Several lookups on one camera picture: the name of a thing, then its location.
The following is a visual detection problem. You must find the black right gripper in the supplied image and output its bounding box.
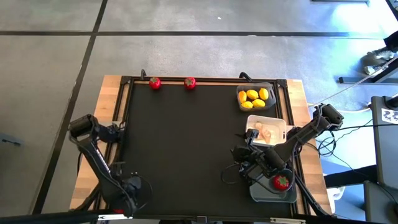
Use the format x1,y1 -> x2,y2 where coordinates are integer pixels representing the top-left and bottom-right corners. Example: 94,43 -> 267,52
231,144 -> 268,181

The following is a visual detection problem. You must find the grey-blue plastic basket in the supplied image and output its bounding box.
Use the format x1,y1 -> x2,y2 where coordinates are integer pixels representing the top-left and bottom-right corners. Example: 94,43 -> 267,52
248,167 -> 298,204

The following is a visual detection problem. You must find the white plastic basket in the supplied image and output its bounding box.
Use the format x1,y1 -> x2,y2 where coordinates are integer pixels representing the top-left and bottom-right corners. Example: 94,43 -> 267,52
245,114 -> 287,147

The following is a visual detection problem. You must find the clear plastic basket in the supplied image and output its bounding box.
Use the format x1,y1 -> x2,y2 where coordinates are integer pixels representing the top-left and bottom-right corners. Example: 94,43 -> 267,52
236,82 -> 277,112

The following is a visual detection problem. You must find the person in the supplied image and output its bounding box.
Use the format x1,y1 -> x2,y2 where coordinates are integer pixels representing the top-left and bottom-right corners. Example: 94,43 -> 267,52
362,29 -> 398,76

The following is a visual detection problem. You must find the black aluminium table frame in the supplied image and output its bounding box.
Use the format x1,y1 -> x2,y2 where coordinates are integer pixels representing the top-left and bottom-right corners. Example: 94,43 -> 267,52
111,74 -> 308,220

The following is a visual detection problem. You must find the black gantry post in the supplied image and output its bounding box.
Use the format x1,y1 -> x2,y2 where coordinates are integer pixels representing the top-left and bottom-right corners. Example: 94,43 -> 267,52
0,211 -> 103,224

